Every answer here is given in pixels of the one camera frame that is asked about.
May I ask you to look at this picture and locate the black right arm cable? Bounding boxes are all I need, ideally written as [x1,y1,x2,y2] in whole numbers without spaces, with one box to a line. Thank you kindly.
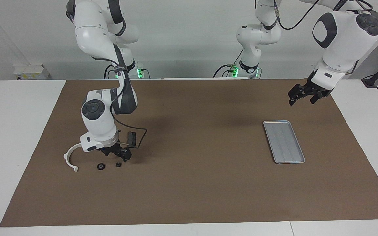
[91,56,148,148]

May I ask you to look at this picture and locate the white curved plastic bracket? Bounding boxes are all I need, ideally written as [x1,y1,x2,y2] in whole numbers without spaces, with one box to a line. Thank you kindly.
[63,143,84,172]

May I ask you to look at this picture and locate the brown table mat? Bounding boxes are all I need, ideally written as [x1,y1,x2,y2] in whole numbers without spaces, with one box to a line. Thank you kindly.
[0,79,378,227]

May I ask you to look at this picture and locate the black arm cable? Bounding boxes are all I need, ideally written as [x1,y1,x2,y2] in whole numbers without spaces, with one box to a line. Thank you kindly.
[91,56,148,148]
[273,0,375,30]

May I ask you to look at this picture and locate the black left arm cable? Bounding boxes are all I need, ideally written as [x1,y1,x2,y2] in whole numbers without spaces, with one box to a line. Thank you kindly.
[273,0,375,30]

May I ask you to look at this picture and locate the black base cable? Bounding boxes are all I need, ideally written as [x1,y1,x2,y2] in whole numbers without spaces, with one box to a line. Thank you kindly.
[213,49,245,78]

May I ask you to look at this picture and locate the silver metal tray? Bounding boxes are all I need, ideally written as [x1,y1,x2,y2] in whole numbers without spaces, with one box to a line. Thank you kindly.
[263,120,305,164]

